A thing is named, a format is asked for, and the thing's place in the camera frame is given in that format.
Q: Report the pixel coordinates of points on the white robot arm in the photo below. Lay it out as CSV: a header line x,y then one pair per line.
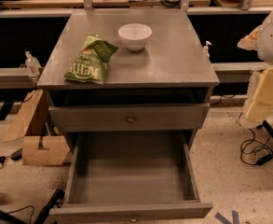
x,y
259,103

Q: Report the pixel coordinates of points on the clear sanitizer bottle left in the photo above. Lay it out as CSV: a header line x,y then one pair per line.
x,y
32,63

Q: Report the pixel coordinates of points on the black stand leg bottom left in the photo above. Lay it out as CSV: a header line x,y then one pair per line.
x,y
43,215

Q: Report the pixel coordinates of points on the leaning cardboard sheet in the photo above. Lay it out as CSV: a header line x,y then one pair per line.
x,y
22,121

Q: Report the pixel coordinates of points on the green kettle chips bag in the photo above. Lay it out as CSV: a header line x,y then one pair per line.
x,y
91,62

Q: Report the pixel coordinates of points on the black power adapter with cable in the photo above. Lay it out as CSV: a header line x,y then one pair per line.
x,y
254,152

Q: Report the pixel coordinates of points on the cardboard box piece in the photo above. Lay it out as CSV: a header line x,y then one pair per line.
x,y
44,151

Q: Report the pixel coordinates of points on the grey drawer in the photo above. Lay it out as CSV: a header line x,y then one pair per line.
x,y
130,176
103,118

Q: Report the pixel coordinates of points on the cream lattice gripper finger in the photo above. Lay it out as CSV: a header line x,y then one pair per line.
x,y
250,41

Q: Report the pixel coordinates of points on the grey top drawer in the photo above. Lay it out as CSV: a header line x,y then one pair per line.
x,y
103,118

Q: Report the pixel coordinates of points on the small white pump bottle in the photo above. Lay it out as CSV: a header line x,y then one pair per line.
x,y
206,48

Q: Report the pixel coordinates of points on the grey wooden drawer cabinet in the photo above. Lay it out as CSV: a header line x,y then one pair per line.
x,y
171,68

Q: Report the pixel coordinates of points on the white ceramic bowl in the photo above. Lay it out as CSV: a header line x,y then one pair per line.
x,y
134,36

